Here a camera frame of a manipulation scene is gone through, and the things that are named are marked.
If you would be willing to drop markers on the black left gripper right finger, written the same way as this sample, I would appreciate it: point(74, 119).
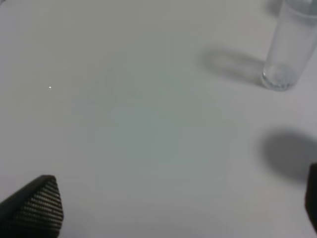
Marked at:
point(311, 196)

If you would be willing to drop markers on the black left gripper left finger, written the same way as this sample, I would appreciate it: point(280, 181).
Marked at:
point(34, 211)

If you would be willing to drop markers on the tall clear glass tumbler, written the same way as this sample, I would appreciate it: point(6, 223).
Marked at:
point(293, 44)

